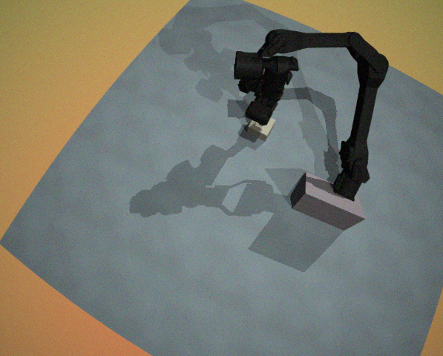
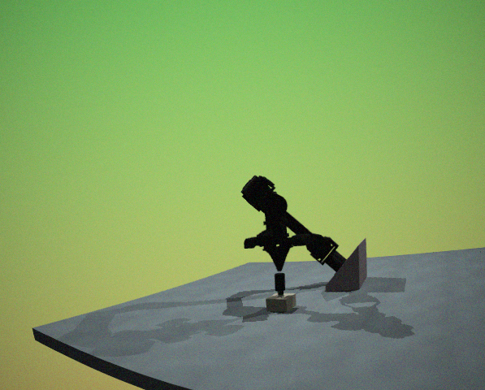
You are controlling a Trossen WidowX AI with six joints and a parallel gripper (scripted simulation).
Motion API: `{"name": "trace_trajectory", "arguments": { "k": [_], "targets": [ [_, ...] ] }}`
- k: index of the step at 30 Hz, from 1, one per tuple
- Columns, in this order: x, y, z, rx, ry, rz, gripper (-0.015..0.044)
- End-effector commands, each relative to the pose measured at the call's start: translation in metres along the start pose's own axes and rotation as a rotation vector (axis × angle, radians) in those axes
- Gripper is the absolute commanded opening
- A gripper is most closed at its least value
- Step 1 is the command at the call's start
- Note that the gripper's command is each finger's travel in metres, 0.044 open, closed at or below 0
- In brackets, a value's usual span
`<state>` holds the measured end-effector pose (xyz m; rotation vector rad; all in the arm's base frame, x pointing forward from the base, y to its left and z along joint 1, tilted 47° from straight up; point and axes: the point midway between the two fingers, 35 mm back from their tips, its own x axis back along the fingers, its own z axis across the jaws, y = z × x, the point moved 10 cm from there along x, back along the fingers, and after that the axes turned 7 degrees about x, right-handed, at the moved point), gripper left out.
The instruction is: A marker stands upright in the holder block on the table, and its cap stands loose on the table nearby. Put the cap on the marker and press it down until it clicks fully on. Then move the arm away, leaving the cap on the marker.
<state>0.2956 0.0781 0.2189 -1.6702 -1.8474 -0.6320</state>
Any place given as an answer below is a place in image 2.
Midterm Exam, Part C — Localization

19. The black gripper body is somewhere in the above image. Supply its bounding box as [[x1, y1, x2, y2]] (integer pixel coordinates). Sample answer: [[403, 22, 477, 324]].
[[244, 215, 312, 249]]

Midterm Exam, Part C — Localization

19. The beige square block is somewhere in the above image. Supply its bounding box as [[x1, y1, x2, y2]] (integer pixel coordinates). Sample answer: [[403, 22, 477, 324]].
[[266, 293, 297, 312]]

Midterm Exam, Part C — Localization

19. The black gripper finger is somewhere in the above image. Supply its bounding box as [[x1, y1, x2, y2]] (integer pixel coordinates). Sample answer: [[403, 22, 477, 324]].
[[263, 246, 279, 271], [276, 245, 293, 271]]

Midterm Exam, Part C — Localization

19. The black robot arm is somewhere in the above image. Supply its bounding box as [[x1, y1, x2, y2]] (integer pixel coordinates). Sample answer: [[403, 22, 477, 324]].
[[241, 175, 348, 272]]

